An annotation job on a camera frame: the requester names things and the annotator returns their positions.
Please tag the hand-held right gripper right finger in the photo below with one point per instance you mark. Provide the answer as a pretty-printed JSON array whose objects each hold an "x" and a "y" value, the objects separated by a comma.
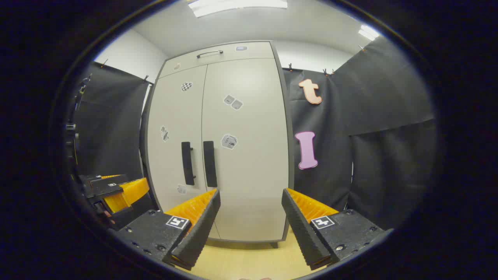
[{"x": 305, "y": 237}]

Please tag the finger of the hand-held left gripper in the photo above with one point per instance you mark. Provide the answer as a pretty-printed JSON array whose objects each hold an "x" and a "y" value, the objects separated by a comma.
[
  {"x": 105, "y": 184},
  {"x": 130, "y": 192}
]

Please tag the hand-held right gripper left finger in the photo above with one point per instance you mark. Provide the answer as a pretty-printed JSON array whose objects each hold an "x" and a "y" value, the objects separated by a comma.
[{"x": 198, "y": 237}]

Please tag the beige double-door shoe cabinet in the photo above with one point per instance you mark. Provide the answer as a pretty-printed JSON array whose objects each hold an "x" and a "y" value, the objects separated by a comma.
[{"x": 249, "y": 217}]

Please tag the beige cabinet door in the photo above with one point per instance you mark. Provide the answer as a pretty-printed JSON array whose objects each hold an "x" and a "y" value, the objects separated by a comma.
[
  {"x": 175, "y": 116},
  {"x": 253, "y": 116}
]

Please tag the beige cabinet drawer front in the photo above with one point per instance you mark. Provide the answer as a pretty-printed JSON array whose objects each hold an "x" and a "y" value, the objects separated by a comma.
[{"x": 233, "y": 56}]

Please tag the small ceiling light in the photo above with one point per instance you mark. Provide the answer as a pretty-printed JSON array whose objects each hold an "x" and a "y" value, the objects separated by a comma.
[{"x": 368, "y": 32}]

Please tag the long ceiling light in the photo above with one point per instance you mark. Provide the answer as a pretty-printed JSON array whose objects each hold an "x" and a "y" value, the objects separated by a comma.
[{"x": 237, "y": 6}]

